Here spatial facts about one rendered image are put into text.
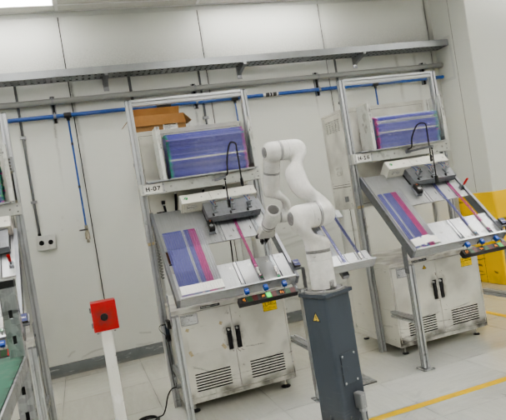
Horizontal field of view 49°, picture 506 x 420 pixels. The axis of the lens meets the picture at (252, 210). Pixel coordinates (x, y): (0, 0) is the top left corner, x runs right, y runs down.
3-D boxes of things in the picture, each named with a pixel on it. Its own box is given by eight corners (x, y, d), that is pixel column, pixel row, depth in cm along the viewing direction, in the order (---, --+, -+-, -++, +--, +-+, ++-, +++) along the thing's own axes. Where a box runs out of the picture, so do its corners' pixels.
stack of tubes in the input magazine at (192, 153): (250, 167, 354) (243, 125, 353) (171, 178, 338) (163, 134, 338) (244, 169, 366) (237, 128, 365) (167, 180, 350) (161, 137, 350)
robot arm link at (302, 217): (335, 249, 262) (328, 199, 262) (300, 257, 255) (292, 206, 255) (323, 249, 273) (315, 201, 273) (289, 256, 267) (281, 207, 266)
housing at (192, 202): (255, 208, 363) (257, 192, 353) (181, 221, 348) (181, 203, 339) (251, 201, 368) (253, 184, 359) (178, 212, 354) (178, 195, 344)
